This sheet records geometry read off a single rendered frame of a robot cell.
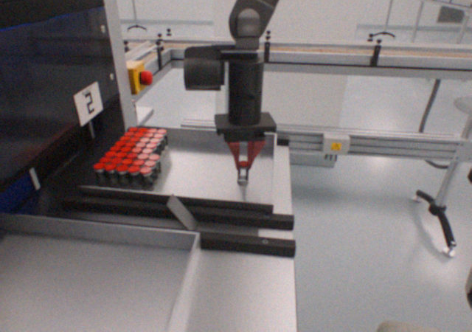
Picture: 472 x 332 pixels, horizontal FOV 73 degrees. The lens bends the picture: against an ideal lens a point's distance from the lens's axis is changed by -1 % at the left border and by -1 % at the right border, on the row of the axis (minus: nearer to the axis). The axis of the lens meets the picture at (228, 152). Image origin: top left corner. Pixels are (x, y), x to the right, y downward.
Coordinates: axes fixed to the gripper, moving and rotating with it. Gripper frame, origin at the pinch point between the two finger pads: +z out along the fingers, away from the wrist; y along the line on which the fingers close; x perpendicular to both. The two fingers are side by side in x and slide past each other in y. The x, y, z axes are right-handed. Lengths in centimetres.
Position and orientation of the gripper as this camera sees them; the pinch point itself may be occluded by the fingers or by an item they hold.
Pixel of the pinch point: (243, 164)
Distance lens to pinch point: 60.6
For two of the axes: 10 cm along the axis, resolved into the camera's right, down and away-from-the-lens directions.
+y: -9.9, 0.5, -1.1
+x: 1.2, 4.8, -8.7
